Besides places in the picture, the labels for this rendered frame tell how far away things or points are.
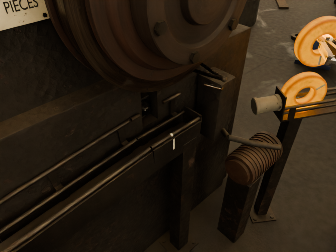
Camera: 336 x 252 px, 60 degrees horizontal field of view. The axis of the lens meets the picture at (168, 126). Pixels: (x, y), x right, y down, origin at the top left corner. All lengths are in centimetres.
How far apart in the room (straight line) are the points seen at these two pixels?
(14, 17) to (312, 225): 147
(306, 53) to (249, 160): 39
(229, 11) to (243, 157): 55
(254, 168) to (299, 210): 65
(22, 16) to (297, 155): 166
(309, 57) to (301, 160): 99
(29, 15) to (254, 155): 80
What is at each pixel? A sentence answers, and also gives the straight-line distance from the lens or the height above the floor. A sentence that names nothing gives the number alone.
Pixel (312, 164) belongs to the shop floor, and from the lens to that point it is 192.
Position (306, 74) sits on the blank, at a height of 78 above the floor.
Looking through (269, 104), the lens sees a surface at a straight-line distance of 105.
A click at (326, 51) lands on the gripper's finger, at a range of 93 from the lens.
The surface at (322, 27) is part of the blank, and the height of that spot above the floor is 95.
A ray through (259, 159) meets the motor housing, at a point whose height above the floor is 52.
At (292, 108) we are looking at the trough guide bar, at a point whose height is 67.
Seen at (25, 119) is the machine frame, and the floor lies 87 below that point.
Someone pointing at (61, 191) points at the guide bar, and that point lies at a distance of 78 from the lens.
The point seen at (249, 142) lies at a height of 58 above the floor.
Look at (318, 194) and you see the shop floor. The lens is 177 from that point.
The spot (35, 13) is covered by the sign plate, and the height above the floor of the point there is 108.
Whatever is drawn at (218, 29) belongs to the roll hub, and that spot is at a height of 103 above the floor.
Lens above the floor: 126
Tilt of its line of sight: 40 degrees down
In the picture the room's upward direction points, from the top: straight up
